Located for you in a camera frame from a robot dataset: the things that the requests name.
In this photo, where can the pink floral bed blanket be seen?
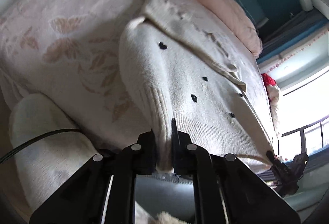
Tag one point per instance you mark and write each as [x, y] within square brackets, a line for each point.
[68, 50]

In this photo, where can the white trouser leg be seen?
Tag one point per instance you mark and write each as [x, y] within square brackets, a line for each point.
[45, 165]

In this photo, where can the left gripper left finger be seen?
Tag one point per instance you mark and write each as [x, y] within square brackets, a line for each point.
[101, 191]

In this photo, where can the window railing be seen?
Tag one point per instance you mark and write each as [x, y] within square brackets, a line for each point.
[308, 139]

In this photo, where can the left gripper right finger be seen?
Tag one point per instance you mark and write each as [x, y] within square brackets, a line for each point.
[225, 189]

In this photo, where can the red and white plush toy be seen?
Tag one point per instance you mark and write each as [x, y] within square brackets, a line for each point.
[274, 95]

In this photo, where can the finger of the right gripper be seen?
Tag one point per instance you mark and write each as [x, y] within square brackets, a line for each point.
[288, 177]

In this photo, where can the cream knitted cardigan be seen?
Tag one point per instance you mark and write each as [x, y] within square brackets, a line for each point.
[179, 74]

